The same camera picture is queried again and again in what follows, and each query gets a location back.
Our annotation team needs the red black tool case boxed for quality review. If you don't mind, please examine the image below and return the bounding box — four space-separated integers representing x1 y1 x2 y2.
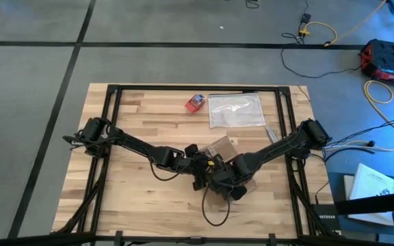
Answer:
360 38 394 87

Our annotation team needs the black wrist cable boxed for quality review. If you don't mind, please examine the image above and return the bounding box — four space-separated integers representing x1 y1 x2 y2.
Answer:
202 186 232 227
148 160 181 182

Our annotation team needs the taped brown cardboard box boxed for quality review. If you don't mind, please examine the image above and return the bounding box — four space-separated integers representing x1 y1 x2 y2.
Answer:
198 135 258 213

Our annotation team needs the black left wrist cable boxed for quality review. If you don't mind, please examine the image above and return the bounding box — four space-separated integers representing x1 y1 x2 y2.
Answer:
148 160 181 182

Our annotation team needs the white booklet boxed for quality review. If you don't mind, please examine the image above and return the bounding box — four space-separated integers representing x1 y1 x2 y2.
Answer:
343 163 394 226

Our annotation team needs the small red blue package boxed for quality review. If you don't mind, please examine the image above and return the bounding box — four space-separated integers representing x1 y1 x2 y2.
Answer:
185 94 207 114

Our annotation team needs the yellow extension cable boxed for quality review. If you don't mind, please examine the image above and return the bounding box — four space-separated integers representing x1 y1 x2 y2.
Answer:
298 0 389 47

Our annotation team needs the black floor cable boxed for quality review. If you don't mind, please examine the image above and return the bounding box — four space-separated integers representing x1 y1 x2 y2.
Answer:
280 32 363 79

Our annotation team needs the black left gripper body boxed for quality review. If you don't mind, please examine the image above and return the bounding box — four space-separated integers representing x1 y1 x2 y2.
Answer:
183 152 218 178

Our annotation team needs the yellow coiled cable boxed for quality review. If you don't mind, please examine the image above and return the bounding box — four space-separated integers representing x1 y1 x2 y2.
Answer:
363 79 394 152

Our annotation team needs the black network switch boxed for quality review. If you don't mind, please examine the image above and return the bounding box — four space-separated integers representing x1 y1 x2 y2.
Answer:
315 204 341 232

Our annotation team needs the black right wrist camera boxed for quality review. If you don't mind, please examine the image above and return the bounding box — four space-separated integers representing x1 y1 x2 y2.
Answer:
230 185 248 202

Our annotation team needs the box opener tool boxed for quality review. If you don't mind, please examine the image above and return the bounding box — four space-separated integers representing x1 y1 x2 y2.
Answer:
264 124 280 144

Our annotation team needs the clear bubble wrap bag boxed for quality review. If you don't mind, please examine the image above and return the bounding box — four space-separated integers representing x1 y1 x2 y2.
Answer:
207 92 267 129

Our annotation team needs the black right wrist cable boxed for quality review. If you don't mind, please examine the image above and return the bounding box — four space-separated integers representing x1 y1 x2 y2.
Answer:
202 186 232 227

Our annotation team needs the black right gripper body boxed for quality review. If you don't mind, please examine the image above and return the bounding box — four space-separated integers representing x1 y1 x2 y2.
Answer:
210 167 241 199

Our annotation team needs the black cable bundle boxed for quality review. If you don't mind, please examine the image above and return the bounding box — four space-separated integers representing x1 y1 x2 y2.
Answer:
319 114 394 161

